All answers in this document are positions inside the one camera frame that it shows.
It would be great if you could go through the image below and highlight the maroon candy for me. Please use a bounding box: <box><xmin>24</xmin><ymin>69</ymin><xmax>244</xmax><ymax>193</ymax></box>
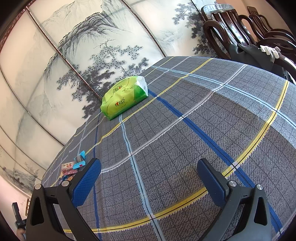
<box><xmin>61</xmin><ymin>162</ymin><xmax>78</xmax><ymax>176</ymax></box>

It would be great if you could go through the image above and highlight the dark bag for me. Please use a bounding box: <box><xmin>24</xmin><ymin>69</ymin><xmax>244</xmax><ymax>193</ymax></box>
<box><xmin>228</xmin><ymin>43</ymin><xmax>296</xmax><ymax>81</ymax></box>

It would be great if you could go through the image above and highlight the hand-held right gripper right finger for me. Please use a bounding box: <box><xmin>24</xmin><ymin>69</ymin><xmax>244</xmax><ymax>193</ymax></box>
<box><xmin>197</xmin><ymin>158</ymin><xmax>272</xmax><ymax>241</ymax></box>

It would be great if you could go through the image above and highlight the green tissue pack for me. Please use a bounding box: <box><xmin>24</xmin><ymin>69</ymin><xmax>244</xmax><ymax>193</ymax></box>
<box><xmin>100</xmin><ymin>75</ymin><xmax>148</xmax><ymax>120</ymax></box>

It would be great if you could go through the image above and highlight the painted folding screen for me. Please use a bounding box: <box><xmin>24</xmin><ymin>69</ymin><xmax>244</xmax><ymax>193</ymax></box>
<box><xmin>0</xmin><ymin>0</ymin><xmax>222</xmax><ymax>193</ymax></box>

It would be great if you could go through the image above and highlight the white glove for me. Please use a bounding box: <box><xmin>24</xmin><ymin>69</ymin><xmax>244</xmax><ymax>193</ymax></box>
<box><xmin>260</xmin><ymin>45</ymin><xmax>281</xmax><ymax>61</ymax></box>

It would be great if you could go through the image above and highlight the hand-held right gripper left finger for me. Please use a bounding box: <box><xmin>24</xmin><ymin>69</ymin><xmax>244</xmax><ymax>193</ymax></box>
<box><xmin>26</xmin><ymin>158</ymin><xmax>102</xmax><ymax>241</ymax></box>

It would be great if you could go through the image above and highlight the teal candy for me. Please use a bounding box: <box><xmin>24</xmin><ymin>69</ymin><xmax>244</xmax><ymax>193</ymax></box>
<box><xmin>73</xmin><ymin>151</ymin><xmax>86</xmax><ymax>168</ymax></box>

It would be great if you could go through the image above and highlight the grey plaid tablecloth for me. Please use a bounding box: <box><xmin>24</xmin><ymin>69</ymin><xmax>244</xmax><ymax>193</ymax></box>
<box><xmin>42</xmin><ymin>56</ymin><xmax>296</xmax><ymax>241</ymax></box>

